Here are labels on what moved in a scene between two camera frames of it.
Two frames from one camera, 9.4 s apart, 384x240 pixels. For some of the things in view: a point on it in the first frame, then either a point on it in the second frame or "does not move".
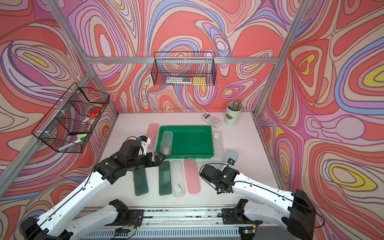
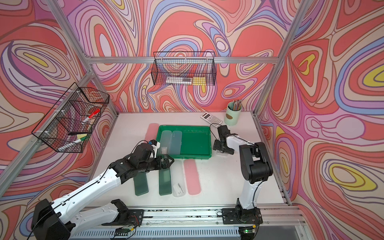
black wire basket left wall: [66, 126] does not move
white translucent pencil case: [177, 178] does not move
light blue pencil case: [231, 154] to [176, 142]
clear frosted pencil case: [166, 143] does not move
